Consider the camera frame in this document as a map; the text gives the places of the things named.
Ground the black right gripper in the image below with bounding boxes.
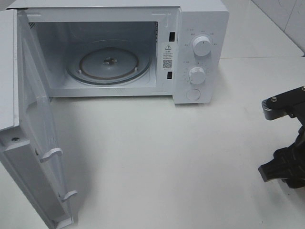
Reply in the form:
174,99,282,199
258,126,305,188

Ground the round white door button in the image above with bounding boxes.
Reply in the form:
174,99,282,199
186,89,201,101

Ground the upper white power knob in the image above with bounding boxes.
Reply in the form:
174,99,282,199
192,35,212,57

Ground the white microwave oven body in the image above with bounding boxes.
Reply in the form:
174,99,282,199
8,0,229,104

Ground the glass microwave turntable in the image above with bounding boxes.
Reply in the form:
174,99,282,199
66,40,155,86

